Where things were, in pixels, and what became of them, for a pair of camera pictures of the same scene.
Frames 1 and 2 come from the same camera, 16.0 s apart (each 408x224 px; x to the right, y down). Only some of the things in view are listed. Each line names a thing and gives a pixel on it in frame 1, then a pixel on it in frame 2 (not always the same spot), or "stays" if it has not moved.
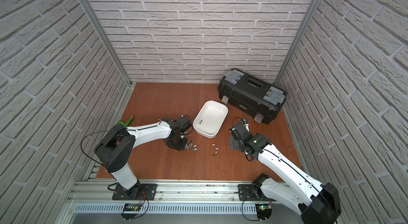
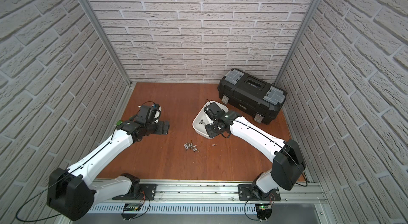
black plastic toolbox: [255, 98] stays
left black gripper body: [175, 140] -> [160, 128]
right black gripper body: [241, 146] -> [212, 130]
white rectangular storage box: [210, 118] stays
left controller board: [130, 207] stays
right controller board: [263, 211] stays
